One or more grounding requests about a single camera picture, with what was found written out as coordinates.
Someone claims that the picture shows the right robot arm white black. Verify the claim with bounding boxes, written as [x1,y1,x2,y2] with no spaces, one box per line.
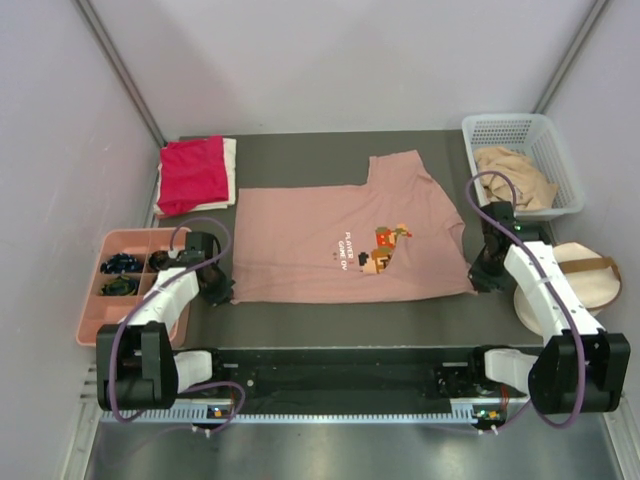
[466,201,631,415]

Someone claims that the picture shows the dark green rolled sock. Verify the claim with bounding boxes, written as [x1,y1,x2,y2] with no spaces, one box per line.
[100,275,139,297]

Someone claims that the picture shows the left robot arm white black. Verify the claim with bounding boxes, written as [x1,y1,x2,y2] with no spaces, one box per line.
[96,232,233,413]

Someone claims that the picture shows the dark blue rolled sock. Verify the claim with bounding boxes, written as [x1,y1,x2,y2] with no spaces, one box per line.
[100,252,144,275]

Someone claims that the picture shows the black brown rolled sock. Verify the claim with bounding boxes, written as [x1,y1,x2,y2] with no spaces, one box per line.
[147,250,174,273]

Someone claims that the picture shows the white perforated plastic basket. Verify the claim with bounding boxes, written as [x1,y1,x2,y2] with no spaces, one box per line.
[462,113,585,221]

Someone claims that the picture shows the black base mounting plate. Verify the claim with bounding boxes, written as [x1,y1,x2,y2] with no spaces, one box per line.
[199,347,501,414]

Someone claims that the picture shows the aluminium rail frame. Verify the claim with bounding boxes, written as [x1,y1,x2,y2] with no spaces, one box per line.
[63,378,639,479]

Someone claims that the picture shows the folded cream t shirt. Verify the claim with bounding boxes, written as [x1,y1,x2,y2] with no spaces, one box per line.
[152,137,238,219]

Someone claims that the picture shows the pink compartment tray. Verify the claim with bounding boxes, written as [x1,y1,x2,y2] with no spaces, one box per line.
[76,228,173,347]

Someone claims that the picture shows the pink printed t shirt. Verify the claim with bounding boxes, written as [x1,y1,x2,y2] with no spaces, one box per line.
[232,151,474,304]

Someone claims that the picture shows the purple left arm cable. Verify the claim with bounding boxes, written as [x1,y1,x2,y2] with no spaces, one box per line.
[109,216,247,436]

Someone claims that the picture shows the folded red t shirt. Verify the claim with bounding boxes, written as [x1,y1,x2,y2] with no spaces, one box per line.
[158,135,231,217]

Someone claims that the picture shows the beige crumpled t shirt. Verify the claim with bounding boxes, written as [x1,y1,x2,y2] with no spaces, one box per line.
[473,146,558,212]

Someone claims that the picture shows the cream round fabric bag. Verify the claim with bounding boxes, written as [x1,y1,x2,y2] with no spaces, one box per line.
[504,241,622,341]

